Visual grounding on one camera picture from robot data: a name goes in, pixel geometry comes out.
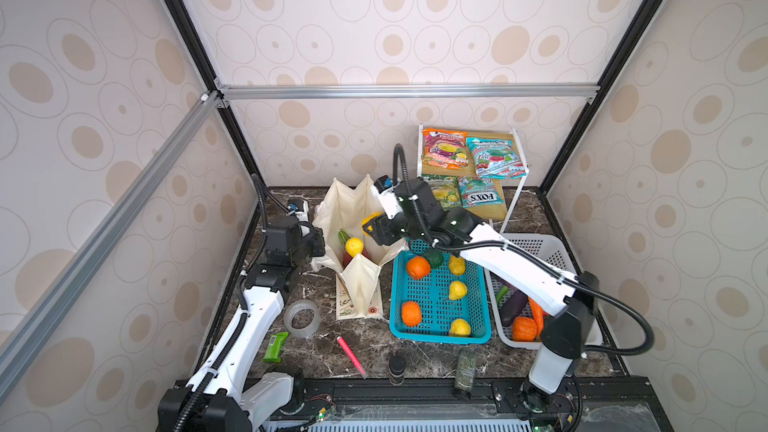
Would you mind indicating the orange lower toy orange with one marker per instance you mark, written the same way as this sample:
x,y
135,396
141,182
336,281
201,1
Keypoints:
x,y
411,315

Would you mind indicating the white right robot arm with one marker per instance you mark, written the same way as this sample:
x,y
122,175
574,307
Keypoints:
x,y
569,300

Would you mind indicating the clear tape roll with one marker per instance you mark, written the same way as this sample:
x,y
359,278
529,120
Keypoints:
x,y
302,318

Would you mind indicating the green lemon candy bag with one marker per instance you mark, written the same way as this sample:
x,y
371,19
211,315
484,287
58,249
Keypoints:
x,y
445,189

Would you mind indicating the pink dragon fruit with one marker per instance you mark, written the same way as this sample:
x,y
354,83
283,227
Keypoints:
x,y
344,237

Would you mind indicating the pink marker pen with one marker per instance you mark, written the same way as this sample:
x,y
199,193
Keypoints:
x,y
352,356

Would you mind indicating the orange upper toy orange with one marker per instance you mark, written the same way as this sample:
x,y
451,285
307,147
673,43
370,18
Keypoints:
x,y
418,268

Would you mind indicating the small orange toy pumpkin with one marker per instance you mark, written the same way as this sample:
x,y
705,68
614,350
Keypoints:
x,y
524,329

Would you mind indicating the left aluminium frame bar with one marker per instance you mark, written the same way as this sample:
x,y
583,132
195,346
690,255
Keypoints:
x,y
40,323

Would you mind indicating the teal mint candy bag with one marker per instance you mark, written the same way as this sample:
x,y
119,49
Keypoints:
x,y
496,158

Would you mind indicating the green small package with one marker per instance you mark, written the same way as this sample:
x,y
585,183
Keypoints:
x,y
274,347

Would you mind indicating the white wooden shelf rack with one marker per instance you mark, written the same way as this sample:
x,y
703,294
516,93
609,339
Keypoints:
x,y
509,188

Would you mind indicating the teal Fox's candy bag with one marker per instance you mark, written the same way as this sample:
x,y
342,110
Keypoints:
x,y
479,192

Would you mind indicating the orange toy carrot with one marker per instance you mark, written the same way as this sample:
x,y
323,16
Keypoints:
x,y
537,315

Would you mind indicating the horizontal aluminium frame bar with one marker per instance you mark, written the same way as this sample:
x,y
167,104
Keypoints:
x,y
421,91

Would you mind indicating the green toy avocado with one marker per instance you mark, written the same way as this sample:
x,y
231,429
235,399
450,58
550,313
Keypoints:
x,y
434,257

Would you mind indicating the teal plastic basket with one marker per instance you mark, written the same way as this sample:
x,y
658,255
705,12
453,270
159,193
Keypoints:
x,y
438,311

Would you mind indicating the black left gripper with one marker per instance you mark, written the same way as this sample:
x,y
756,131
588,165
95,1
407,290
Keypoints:
x,y
315,233

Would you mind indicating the yellow toy lemon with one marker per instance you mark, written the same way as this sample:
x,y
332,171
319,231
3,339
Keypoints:
x,y
354,247

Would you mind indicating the yellow toy fruit top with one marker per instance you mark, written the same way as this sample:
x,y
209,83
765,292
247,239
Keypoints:
x,y
457,265

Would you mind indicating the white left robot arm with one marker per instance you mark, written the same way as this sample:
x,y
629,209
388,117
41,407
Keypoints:
x,y
240,336

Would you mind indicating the purple toy eggplant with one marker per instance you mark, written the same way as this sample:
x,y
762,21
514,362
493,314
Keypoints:
x,y
511,302

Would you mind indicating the orange toy orange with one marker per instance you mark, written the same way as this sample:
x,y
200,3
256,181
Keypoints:
x,y
411,315
418,268

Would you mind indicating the cream canvas grocery bag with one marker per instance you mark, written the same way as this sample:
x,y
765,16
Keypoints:
x,y
358,290

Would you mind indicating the orange fruits candy bag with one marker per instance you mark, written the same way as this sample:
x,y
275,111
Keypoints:
x,y
445,149

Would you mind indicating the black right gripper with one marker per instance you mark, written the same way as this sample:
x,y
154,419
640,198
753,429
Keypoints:
x,y
381,230

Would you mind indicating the black small jar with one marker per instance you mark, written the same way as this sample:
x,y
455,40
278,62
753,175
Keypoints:
x,y
396,369

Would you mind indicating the white plastic basket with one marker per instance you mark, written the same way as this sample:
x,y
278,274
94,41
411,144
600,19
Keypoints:
x,y
546,247

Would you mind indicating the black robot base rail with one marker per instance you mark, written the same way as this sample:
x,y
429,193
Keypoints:
x,y
290,402

